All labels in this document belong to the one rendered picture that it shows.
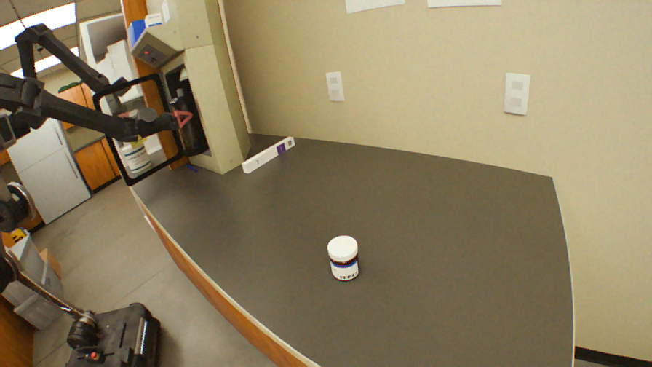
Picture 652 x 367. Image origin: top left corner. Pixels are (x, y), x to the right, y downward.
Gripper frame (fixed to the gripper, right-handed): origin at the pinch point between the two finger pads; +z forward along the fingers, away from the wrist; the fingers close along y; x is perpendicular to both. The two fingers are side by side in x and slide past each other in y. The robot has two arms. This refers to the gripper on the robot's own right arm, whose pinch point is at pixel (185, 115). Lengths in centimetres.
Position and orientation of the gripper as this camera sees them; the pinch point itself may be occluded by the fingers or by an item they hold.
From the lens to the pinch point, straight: 106.4
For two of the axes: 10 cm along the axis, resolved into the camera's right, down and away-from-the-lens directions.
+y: -8.3, -1.7, 5.3
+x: 1.0, 8.9, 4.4
